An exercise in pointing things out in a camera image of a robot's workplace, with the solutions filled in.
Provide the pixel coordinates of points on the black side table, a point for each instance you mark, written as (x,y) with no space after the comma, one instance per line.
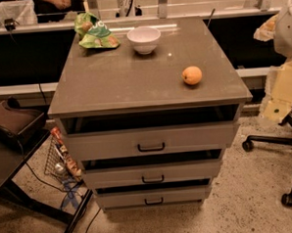
(11,162)

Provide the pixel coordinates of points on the top grey drawer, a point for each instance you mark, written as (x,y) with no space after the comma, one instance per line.
(150,141)

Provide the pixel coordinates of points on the grey drawer cabinet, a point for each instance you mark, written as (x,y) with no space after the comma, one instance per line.
(112,90)

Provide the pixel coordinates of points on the white ceramic bowl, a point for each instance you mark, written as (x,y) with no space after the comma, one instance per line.
(144,39)

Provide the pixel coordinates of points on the orange fruit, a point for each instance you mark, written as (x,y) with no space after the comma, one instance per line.
(192,75)

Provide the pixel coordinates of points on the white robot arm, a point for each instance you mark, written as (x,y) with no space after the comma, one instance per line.
(282,41)

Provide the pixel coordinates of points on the wire basket with snacks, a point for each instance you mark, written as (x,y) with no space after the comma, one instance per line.
(60,164)

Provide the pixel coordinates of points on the person in background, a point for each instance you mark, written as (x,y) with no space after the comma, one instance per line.
(55,10)

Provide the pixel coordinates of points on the middle grey drawer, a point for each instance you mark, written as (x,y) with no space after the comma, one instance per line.
(150,174)

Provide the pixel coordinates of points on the black power adapter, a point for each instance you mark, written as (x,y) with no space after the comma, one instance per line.
(9,24)

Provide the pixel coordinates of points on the bottom grey drawer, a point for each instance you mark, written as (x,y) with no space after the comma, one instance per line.
(152,198)

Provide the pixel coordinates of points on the green chip bag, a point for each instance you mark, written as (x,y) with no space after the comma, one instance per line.
(93,33)

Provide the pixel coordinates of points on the grey drawer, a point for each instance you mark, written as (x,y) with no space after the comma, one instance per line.
(152,198)
(150,174)
(150,141)

